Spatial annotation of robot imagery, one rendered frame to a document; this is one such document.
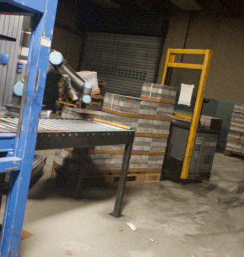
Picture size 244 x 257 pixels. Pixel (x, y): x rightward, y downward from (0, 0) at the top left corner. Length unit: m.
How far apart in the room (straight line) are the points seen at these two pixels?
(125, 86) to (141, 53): 1.23
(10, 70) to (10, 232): 1.90
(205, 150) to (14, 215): 3.53
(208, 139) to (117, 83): 7.30
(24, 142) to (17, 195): 0.29
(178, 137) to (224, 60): 5.74
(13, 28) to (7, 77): 0.47
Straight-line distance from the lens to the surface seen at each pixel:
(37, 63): 1.80
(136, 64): 11.59
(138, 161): 4.30
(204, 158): 5.03
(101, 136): 2.64
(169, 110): 4.50
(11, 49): 3.52
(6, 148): 1.97
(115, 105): 4.04
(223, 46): 10.53
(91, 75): 3.50
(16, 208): 1.94
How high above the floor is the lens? 1.15
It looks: 6 degrees down
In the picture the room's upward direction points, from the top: 10 degrees clockwise
